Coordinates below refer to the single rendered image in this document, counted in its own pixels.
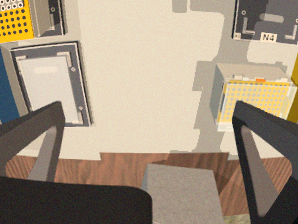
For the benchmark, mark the white flat mat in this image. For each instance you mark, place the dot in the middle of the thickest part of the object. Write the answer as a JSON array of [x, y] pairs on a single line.
[[148, 68]]

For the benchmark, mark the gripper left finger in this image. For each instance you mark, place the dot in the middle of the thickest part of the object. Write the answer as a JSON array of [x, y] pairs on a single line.
[[16, 134]]

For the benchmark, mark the blue open-top bin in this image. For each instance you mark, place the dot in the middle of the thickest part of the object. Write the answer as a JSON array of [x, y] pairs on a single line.
[[8, 108]]

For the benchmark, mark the yellow bin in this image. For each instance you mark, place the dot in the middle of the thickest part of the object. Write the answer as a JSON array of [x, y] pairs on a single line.
[[293, 114]]

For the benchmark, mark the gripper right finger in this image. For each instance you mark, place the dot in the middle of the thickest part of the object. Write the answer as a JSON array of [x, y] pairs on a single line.
[[261, 193]]

